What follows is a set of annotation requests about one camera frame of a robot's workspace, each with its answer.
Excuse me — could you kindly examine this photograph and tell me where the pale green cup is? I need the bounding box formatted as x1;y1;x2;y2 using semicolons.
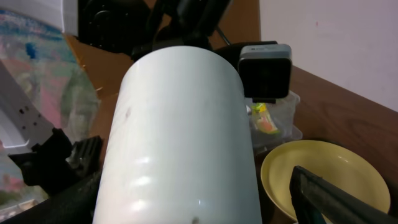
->
93;46;262;223

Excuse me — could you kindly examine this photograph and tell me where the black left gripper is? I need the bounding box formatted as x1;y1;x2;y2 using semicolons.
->
77;0;277;63

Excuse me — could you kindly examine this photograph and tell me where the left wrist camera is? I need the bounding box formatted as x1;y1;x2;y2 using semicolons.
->
238;44;292;102

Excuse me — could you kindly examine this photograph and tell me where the green snack wrapper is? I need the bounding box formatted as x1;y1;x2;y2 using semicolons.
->
251;103;279;134

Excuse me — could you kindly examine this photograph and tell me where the clear plastic bin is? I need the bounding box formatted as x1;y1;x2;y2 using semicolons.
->
245;91;302;152

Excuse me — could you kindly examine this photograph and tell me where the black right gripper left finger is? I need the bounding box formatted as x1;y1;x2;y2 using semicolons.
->
4;171;102;224

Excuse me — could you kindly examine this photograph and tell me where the yellow plate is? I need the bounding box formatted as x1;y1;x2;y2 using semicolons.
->
261;140;391;221

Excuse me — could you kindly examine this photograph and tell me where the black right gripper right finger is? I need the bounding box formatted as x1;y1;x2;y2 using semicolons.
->
289;166;397;224

